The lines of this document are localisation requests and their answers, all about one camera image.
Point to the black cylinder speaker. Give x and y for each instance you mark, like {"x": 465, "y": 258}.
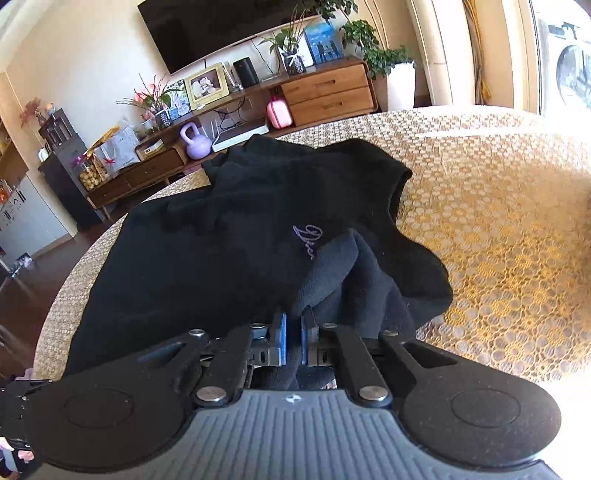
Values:
{"x": 246, "y": 73}

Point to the yellow snack bag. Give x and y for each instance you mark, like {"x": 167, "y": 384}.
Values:
{"x": 99, "y": 142}

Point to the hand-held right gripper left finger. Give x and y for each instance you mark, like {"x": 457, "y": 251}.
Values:
{"x": 280, "y": 339}

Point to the black sweater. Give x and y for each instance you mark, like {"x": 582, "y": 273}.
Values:
{"x": 207, "y": 240}

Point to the black coffee machine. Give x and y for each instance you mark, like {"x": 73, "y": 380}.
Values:
{"x": 57, "y": 129}

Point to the pink cloth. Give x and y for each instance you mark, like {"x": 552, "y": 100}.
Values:
{"x": 23, "y": 376}

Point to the person's left hand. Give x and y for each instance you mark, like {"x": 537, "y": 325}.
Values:
{"x": 27, "y": 456}

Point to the purple kettlebell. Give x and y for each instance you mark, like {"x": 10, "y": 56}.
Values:
{"x": 196, "y": 145}

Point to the green plant in patterned vase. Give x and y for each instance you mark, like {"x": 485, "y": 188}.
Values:
{"x": 295, "y": 63}

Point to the cream standing air conditioner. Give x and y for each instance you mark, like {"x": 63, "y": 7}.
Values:
{"x": 443, "y": 50}

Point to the small white box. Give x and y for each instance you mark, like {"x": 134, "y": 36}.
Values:
{"x": 148, "y": 148}

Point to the small photo print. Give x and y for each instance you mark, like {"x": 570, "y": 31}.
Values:
{"x": 180, "y": 102}

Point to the washing machine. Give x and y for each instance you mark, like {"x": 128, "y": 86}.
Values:
{"x": 570, "y": 69}

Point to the white flat box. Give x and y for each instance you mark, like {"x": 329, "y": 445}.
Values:
{"x": 238, "y": 137}

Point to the yellow-green photo frame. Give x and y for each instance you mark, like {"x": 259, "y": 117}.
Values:
{"x": 207, "y": 86}

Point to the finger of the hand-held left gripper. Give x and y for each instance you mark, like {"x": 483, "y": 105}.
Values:
{"x": 30, "y": 387}

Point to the vase with pink flowers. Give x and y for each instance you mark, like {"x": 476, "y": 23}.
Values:
{"x": 34, "y": 113}

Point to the white upright device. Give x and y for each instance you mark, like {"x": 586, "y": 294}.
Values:
{"x": 229, "y": 76}

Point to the wooden television stand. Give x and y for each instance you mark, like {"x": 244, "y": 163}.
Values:
{"x": 323, "y": 90}

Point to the pink flowering potted plant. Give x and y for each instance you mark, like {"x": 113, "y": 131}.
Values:
{"x": 161, "y": 115}

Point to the pink flat pad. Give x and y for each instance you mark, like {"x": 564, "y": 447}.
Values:
{"x": 193, "y": 171}

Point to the small pink suitcase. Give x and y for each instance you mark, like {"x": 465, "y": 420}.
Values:
{"x": 279, "y": 114}

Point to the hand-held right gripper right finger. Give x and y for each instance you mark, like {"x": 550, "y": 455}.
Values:
{"x": 307, "y": 339}

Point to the black flat television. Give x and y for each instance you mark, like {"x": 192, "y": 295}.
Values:
{"x": 207, "y": 32}

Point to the white sneaker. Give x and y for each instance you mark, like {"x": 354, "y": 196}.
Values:
{"x": 22, "y": 265}

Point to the black cabinet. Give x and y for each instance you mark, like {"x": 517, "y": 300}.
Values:
{"x": 69, "y": 194}

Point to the tall potted tree white planter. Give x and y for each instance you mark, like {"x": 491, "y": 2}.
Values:
{"x": 400, "y": 87}

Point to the blue family picture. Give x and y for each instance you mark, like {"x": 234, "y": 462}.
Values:
{"x": 323, "y": 42}

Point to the snack jar with pink lid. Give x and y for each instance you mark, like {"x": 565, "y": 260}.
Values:
{"x": 90, "y": 175}

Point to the white gift bag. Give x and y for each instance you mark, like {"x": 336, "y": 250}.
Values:
{"x": 120, "y": 150}

